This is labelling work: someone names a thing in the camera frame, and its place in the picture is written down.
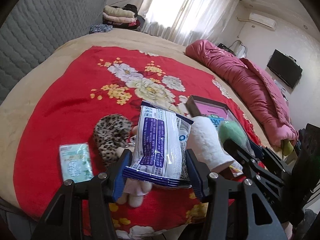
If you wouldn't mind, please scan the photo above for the green fluffy soft object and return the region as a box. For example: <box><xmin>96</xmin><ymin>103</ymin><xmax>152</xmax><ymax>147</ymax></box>
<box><xmin>217</xmin><ymin>120</ymin><xmax>254</xmax><ymax>156</ymax></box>

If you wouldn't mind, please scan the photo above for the green tissue pack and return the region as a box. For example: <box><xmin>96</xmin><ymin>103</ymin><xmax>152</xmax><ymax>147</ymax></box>
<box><xmin>59</xmin><ymin>143</ymin><xmax>94</xmax><ymax>183</ymax></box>

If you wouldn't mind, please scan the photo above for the teddy bear pink dress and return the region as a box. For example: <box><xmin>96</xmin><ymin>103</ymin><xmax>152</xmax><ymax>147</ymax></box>
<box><xmin>115</xmin><ymin>126</ymin><xmax>153</xmax><ymax>208</ymax></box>

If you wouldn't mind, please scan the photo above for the white towel roll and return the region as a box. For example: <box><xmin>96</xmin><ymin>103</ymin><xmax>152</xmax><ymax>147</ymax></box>
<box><xmin>187</xmin><ymin>116</ymin><xmax>235</xmax><ymax>173</ymax></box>

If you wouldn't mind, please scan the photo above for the leopard print scrunchie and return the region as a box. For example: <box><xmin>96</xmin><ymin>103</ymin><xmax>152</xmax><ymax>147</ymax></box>
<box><xmin>93</xmin><ymin>114</ymin><xmax>132</xmax><ymax>167</ymax></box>

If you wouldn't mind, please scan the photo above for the blue white wet wipes pack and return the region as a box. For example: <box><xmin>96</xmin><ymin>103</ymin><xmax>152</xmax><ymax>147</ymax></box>
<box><xmin>123</xmin><ymin>101</ymin><xmax>194</xmax><ymax>188</ymax></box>

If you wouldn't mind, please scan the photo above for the pink red quilt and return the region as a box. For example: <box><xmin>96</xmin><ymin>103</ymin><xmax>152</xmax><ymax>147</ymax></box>
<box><xmin>185</xmin><ymin>40</ymin><xmax>298</xmax><ymax>147</ymax></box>

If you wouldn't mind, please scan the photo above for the beige bed sheet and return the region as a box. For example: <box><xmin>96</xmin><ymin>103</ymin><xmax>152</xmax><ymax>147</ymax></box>
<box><xmin>1</xmin><ymin>30</ymin><xmax>269</xmax><ymax>219</ymax></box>

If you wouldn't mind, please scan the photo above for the red floral blanket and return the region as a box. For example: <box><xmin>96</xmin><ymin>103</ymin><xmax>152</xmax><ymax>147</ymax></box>
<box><xmin>12</xmin><ymin>45</ymin><xmax>263</xmax><ymax>240</ymax></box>

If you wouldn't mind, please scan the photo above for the white air conditioner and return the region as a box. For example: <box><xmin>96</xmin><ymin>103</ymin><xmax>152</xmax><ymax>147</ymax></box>
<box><xmin>249</xmin><ymin>12</ymin><xmax>277</xmax><ymax>31</ymax></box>

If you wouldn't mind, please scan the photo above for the white sheer curtain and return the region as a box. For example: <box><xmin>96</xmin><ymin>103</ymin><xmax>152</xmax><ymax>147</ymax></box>
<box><xmin>139</xmin><ymin>0</ymin><xmax>240</xmax><ymax>46</ymax></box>

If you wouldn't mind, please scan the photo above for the blue patterned cloth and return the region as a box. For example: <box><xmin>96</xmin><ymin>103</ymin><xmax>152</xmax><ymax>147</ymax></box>
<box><xmin>89</xmin><ymin>24</ymin><xmax>113</xmax><ymax>34</ymax></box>

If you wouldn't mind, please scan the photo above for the stack of folded blankets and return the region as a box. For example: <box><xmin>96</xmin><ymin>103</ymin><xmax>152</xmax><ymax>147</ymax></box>
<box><xmin>103</xmin><ymin>4</ymin><xmax>141</xmax><ymax>30</ymax></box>

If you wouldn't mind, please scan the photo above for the grey quilted headboard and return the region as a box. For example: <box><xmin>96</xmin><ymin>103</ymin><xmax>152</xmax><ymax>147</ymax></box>
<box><xmin>1</xmin><ymin>0</ymin><xmax>107</xmax><ymax>101</ymax></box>

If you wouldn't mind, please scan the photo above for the black wall television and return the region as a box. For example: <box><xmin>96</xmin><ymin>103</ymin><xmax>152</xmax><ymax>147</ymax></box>
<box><xmin>267</xmin><ymin>49</ymin><xmax>303</xmax><ymax>89</ymax></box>

